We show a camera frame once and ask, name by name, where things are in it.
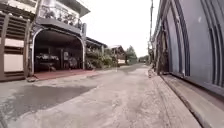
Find green bushes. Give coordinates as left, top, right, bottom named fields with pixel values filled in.
left=84, top=49, right=115, bottom=70

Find house with brown roof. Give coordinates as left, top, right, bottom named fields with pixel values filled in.
left=107, top=44, right=127, bottom=66

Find green tree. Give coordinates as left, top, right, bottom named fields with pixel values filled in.
left=125, top=45, right=139, bottom=65

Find house with dark roof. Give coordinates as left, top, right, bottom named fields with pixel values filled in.
left=84, top=36, right=109, bottom=56

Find grey concrete road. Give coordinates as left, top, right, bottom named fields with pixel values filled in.
left=0, top=63, right=202, bottom=128

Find red tiled driveway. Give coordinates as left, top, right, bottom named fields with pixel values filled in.
left=33, top=68, right=100, bottom=81

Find utility pole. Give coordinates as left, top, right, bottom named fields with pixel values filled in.
left=148, top=0, right=155, bottom=51

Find house with arched carport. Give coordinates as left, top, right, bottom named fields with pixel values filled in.
left=29, top=0, right=91, bottom=76

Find grey building with dark stripes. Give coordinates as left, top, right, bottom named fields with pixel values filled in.
left=151, top=0, right=224, bottom=98

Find building with brown slatted front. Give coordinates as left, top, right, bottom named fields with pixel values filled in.
left=0, top=0, right=37, bottom=83

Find raised concrete kerb strip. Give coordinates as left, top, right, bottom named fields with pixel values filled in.
left=159, top=73, right=224, bottom=128

